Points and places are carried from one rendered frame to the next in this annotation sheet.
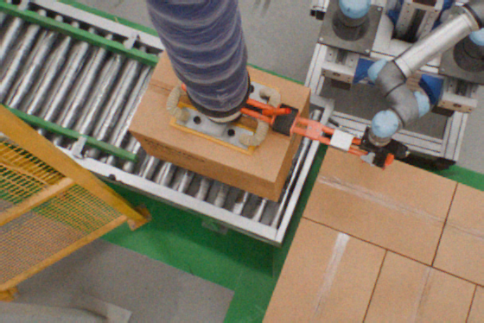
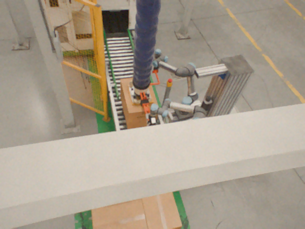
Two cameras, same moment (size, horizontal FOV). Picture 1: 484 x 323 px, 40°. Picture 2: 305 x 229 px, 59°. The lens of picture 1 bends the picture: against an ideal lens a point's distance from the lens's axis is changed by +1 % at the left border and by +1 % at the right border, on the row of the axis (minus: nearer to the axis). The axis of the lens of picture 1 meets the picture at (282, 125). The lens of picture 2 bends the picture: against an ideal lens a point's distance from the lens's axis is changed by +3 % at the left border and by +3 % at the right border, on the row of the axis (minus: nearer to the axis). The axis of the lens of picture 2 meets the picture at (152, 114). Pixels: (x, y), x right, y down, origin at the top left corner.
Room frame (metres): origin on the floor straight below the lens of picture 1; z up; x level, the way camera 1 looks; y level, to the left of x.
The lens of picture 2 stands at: (-0.65, -1.51, 3.73)
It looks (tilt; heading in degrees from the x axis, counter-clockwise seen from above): 53 degrees down; 44
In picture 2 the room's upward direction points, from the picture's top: 10 degrees clockwise
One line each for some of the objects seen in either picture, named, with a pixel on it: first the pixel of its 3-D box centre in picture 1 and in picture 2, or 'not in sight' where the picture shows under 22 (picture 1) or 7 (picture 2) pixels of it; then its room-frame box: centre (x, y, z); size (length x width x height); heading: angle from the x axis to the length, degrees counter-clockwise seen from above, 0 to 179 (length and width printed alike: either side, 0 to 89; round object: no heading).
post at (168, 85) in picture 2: not in sight; (165, 103); (1.37, 0.23, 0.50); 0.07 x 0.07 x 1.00; 66
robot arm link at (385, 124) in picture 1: (384, 126); (154, 109); (0.59, -0.32, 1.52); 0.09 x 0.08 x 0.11; 121
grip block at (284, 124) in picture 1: (285, 119); (145, 102); (0.72, -0.01, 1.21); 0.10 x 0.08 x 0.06; 156
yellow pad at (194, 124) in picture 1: (214, 127); (133, 93); (0.73, 0.25, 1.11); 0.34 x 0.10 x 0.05; 66
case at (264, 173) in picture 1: (225, 123); (138, 102); (0.82, 0.23, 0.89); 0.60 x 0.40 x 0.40; 67
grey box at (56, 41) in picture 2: not in sight; (58, 46); (0.15, 0.95, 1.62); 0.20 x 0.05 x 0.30; 66
